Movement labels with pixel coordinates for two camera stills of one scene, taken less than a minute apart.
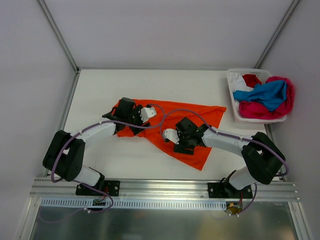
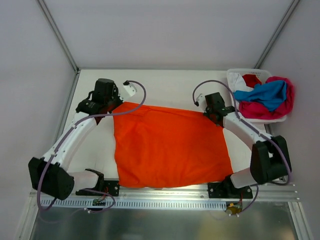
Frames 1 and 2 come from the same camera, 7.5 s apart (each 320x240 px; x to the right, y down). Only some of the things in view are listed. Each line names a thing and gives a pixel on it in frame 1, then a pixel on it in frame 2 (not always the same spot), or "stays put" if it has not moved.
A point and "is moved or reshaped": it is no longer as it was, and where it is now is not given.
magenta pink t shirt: (255, 110) stays put
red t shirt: (251, 80) stays put
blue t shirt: (269, 94) stays put
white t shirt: (237, 82) stays put
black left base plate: (111, 188) stays put
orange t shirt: (162, 118) is moved or reshaped
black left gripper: (137, 122) to (116, 102)
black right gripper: (182, 144) to (210, 113)
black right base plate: (226, 190) stays put
